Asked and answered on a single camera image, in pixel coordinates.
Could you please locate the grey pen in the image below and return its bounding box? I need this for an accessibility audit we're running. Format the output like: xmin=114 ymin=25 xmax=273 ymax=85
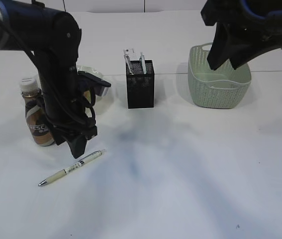
xmin=139 ymin=52 xmax=147 ymax=75
xmin=124 ymin=54 xmax=134 ymax=75

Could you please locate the clear plastic ruler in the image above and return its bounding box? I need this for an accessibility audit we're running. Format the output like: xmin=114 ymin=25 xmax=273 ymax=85
xmin=123 ymin=48 xmax=139 ymax=61

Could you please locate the cream pen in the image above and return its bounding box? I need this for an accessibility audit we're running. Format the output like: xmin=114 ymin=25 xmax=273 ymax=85
xmin=38 ymin=149 xmax=106 ymax=187

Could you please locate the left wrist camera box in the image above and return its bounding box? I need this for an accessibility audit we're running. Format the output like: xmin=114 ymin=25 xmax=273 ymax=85
xmin=78 ymin=71 xmax=111 ymax=97

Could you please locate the black mesh pen holder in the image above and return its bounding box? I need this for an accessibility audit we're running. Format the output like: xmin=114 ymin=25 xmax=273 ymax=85
xmin=126 ymin=60 xmax=155 ymax=109

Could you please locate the sugared bread roll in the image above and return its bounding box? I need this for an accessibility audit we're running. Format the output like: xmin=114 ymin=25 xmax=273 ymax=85
xmin=83 ymin=90 xmax=91 ymax=102

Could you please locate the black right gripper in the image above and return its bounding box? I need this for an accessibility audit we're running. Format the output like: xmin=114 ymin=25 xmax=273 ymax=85
xmin=201 ymin=0 xmax=282 ymax=70

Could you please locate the brown Nescafe coffee bottle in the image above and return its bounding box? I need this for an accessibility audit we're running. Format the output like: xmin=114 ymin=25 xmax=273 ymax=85
xmin=19 ymin=77 xmax=54 ymax=146

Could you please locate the green wavy glass plate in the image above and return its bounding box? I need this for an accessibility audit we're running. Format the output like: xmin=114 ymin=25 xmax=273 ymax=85
xmin=77 ymin=65 xmax=104 ymax=80

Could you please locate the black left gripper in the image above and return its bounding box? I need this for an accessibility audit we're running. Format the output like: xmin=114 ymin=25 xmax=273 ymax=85
xmin=41 ymin=74 xmax=98 ymax=159

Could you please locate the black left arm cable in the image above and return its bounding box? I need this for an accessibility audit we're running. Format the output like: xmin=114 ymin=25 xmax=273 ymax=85
xmin=0 ymin=4 xmax=98 ymax=130

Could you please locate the green woven plastic basket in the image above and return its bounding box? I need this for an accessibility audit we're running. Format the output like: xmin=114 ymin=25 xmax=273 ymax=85
xmin=188 ymin=43 xmax=252 ymax=109

